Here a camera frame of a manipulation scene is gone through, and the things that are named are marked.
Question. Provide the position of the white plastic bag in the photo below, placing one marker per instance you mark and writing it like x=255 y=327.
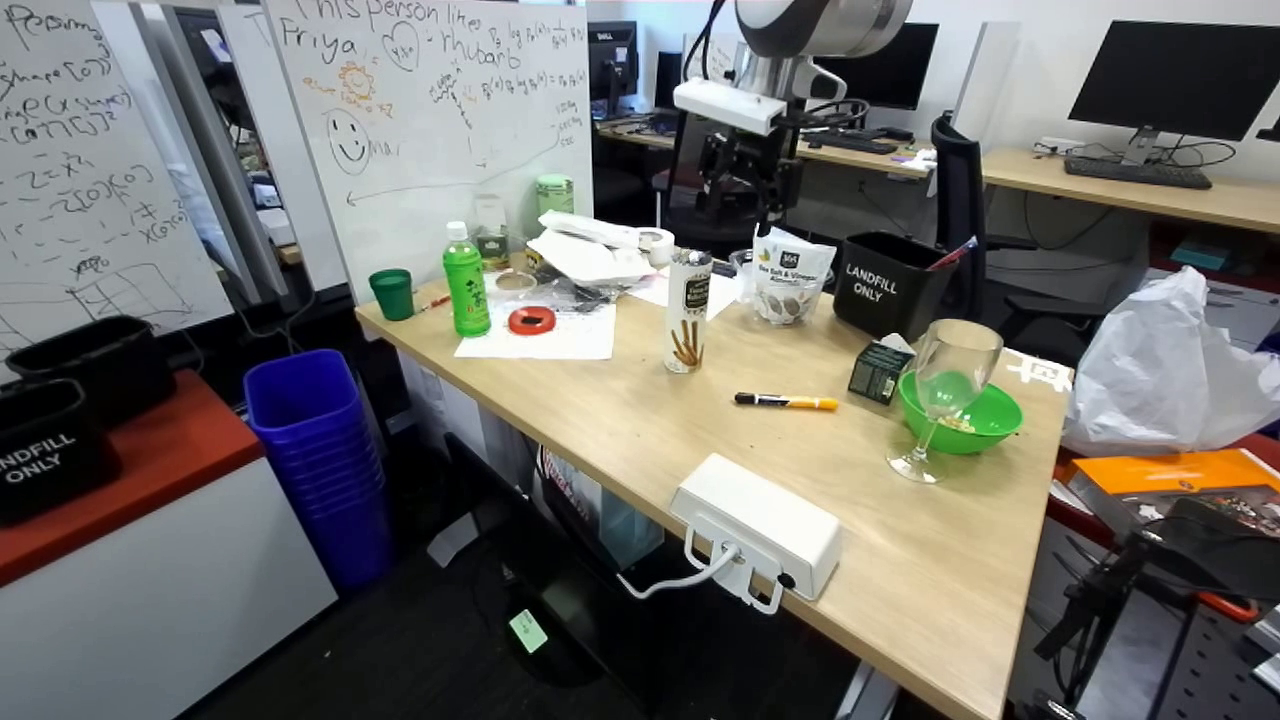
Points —
x=1161 y=376

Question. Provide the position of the black landfill bin left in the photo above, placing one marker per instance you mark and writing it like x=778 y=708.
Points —
x=51 y=448

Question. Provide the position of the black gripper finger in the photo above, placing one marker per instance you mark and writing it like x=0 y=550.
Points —
x=763 y=232
x=703 y=232

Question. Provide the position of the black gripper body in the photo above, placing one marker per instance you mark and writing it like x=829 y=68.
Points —
x=733 y=177

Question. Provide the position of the black landfill bin on table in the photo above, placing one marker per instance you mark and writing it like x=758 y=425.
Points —
x=888 y=287

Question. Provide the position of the large whiteboard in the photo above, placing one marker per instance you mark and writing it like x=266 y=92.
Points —
x=431 y=108

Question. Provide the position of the stack of blue bins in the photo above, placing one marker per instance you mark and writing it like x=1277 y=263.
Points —
x=323 y=446

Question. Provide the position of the small green cup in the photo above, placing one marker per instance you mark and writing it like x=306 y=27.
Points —
x=394 y=293

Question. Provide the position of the clear wine glass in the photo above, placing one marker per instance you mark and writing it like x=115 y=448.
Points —
x=948 y=369

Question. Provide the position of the white tape roll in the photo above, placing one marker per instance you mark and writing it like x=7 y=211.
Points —
x=657 y=244

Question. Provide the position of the left whiteboard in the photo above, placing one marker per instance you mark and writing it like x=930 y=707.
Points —
x=89 y=222

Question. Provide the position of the orange folder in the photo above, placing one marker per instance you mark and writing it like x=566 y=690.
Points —
x=1176 y=472

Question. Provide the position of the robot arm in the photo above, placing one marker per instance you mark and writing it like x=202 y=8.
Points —
x=781 y=36

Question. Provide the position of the clear snack bag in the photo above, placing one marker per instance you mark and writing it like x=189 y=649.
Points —
x=784 y=273

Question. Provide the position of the green plastic bottle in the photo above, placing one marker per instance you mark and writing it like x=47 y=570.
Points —
x=467 y=280

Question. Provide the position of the green plastic bowl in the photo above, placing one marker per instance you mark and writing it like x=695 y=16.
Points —
x=954 y=413

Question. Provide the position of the white power box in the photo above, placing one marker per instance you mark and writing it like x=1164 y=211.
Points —
x=755 y=537

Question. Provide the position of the computer monitor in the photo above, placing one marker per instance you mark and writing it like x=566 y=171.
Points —
x=1173 y=79
x=855 y=89

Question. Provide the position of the black yellow marker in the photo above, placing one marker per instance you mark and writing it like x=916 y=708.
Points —
x=784 y=402

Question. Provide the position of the white paper sheet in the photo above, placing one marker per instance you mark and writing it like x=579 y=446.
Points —
x=568 y=339

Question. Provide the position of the pile of white papers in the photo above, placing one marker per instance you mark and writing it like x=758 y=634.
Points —
x=591 y=251

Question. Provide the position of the computer monitor right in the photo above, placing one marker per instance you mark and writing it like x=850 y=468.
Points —
x=1173 y=79

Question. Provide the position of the red tape roll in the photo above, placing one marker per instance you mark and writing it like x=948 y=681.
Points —
x=528 y=321

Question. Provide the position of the computer monitor middle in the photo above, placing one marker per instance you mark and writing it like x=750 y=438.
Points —
x=855 y=89

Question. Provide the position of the small dark green box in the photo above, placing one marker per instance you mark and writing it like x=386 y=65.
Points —
x=877 y=373

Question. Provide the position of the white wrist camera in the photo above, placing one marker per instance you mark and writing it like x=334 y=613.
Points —
x=731 y=106

